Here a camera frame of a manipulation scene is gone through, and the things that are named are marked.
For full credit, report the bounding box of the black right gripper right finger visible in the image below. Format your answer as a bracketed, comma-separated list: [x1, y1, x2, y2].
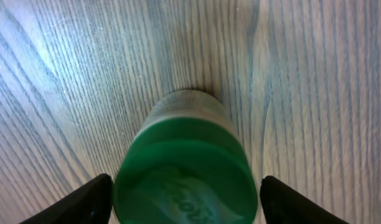
[260, 175, 347, 224]

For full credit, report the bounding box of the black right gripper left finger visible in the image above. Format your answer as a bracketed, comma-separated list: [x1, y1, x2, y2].
[22, 174, 113, 224]

